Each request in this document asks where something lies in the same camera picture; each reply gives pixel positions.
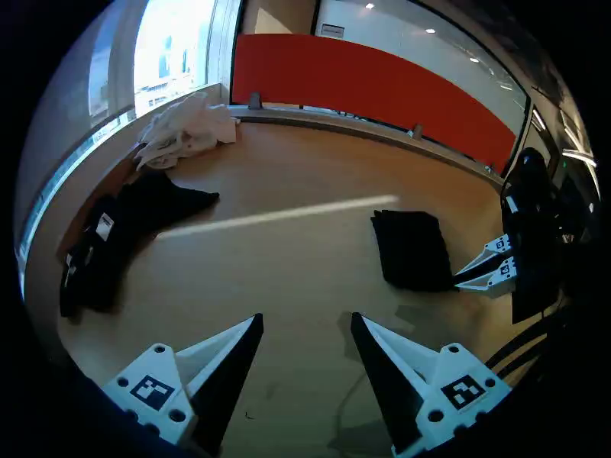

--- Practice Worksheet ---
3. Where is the heap of white towels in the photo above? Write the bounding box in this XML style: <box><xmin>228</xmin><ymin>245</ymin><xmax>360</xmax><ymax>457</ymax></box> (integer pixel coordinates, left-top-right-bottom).
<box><xmin>134</xmin><ymin>91</ymin><xmax>241</xmax><ymax>171</ymax></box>

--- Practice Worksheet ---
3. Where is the red desk screen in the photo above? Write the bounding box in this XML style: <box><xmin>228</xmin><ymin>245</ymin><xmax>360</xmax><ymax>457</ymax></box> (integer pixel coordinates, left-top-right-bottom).
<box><xmin>228</xmin><ymin>33</ymin><xmax>519</xmax><ymax>179</ymax></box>

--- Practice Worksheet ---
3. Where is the black cable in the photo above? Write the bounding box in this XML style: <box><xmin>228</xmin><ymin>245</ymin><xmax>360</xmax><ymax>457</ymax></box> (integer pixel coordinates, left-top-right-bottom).
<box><xmin>484</xmin><ymin>305</ymin><xmax>569</xmax><ymax>378</ymax></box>

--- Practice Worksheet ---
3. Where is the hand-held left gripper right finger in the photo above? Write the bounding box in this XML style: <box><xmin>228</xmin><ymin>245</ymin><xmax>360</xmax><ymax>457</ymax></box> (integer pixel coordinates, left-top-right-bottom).
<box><xmin>351</xmin><ymin>312</ymin><xmax>512</xmax><ymax>456</ymax></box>

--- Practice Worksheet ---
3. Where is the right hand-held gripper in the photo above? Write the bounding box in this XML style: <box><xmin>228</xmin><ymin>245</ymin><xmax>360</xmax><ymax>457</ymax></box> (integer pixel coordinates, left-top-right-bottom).
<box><xmin>453</xmin><ymin>147</ymin><xmax>571</xmax><ymax>326</ymax></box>

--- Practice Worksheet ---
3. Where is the heap of black towels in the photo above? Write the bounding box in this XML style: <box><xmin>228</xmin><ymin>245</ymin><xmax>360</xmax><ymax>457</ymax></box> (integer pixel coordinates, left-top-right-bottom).
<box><xmin>59</xmin><ymin>169</ymin><xmax>221</xmax><ymax>319</ymax></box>

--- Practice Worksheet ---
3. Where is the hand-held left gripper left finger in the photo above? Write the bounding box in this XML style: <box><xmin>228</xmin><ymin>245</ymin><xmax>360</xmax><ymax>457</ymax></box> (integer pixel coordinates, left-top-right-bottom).
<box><xmin>102</xmin><ymin>312</ymin><xmax>264</xmax><ymax>457</ymax></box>

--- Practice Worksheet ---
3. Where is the black towel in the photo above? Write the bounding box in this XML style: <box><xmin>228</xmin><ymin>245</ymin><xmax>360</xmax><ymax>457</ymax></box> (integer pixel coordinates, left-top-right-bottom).
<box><xmin>370</xmin><ymin>208</ymin><xmax>459</xmax><ymax>293</ymax></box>

